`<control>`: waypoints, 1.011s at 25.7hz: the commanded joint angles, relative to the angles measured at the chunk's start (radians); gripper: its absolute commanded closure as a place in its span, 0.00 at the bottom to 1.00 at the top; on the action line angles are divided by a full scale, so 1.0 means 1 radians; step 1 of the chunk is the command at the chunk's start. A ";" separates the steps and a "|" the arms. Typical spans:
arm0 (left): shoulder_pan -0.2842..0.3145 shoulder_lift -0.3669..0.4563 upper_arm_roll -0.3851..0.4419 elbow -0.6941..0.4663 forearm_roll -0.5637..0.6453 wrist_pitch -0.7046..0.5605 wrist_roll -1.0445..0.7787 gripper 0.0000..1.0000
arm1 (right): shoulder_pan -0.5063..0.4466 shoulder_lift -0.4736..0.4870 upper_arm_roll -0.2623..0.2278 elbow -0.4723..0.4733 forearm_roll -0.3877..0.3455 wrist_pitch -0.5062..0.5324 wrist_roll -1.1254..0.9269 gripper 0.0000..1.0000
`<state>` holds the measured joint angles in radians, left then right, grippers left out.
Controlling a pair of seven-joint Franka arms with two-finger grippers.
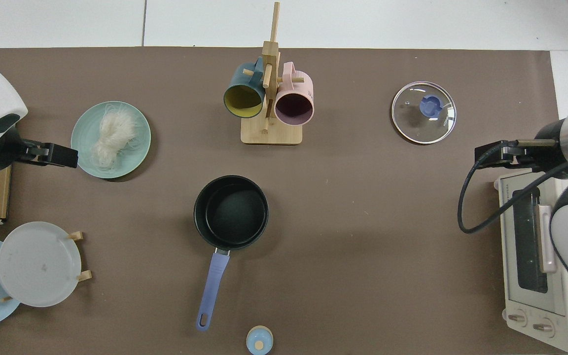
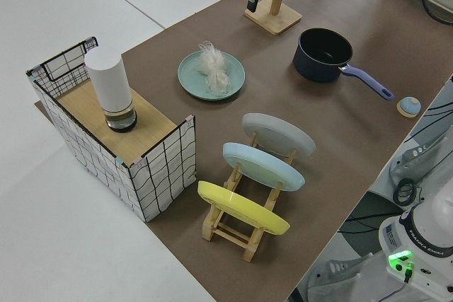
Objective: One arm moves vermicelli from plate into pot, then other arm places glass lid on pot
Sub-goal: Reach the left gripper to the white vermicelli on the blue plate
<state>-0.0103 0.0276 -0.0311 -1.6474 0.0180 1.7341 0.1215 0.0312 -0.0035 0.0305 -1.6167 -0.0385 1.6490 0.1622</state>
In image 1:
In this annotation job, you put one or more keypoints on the white vermicelli bundle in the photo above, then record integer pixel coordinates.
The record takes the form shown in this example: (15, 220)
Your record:
(112, 135)

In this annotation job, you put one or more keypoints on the glass lid with blue knob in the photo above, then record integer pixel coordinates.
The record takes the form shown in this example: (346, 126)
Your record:
(412, 123)

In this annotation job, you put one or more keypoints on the green round plate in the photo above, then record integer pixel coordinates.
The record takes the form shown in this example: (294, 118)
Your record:
(84, 133)

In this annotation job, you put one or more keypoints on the wooden plate rack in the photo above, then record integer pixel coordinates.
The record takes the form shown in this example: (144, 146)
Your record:
(76, 236)

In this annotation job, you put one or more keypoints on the grey round plate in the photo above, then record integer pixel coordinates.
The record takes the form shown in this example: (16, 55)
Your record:
(37, 264)

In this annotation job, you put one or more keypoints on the pale toaster oven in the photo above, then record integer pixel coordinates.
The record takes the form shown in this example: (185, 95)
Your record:
(525, 296)

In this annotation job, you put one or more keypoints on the brown table cloth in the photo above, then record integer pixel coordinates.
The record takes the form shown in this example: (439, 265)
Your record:
(343, 236)

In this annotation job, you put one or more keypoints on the dark teal mug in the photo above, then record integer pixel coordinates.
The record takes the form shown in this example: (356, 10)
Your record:
(244, 98)

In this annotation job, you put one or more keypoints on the pink mug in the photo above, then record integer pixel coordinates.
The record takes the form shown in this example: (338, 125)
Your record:
(294, 106)

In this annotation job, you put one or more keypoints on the wooden cup stand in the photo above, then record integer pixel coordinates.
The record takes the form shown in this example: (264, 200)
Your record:
(271, 133)

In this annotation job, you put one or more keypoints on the small blue round bell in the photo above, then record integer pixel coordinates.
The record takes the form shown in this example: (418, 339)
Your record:
(259, 341)

